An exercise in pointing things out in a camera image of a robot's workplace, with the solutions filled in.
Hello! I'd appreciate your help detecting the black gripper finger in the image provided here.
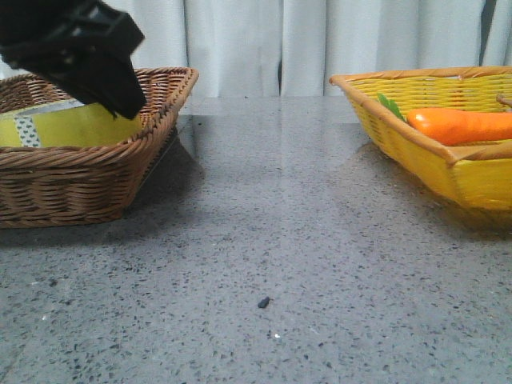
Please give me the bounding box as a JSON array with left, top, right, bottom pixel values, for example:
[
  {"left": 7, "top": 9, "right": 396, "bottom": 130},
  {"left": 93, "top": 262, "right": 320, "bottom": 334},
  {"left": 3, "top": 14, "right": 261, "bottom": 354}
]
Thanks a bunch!
[{"left": 43, "top": 51, "right": 145, "bottom": 119}]

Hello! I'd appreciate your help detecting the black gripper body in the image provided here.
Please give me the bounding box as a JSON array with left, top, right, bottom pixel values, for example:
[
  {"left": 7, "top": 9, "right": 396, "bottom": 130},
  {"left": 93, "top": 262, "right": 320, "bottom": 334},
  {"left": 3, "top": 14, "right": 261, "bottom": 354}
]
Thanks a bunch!
[{"left": 1, "top": 1, "right": 144, "bottom": 76}]

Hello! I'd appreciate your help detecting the yellow tape roll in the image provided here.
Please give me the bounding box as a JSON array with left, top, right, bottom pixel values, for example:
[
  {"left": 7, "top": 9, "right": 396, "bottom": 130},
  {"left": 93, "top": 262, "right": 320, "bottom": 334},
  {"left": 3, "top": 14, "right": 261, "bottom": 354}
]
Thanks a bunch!
[{"left": 1, "top": 99, "right": 142, "bottom": 148}]

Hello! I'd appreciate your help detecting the brown wicker basket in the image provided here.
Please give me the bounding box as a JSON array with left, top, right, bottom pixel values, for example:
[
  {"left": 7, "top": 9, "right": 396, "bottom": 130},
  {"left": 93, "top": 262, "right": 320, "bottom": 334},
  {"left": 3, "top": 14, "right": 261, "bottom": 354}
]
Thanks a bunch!
[{"left": 1, "top": 67, "right": 199, "bottom": 228}]

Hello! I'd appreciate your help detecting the white curtain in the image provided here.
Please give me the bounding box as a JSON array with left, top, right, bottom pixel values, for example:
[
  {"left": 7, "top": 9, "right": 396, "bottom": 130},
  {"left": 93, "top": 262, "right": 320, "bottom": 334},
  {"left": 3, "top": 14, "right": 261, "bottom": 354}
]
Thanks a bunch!
[{"left": 113, "top": 0, "right": 511, "bottom": 98}]

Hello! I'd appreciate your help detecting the small black debris piece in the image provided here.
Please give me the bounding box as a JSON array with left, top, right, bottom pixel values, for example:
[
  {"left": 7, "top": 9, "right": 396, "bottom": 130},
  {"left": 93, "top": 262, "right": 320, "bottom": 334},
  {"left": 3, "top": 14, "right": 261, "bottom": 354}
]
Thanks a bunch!
[{"left": 258, "top": 297, "right": 270, "bottom": 309}]

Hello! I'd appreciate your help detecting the orange toy carrot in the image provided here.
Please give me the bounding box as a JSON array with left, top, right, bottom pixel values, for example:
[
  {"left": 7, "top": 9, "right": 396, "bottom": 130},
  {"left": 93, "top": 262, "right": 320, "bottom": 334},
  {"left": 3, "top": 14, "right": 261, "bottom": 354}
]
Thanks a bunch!
[{"left": 376, "top": 93, "right": 512, "bottom": 146}]

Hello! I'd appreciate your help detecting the yellow woven basket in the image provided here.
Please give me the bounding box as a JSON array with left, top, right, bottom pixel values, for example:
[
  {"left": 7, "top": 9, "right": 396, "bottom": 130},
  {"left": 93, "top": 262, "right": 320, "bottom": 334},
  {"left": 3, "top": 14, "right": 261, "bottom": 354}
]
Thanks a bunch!
[{"left": 330, "top": 66, "right": 511, "bottom": 230}]

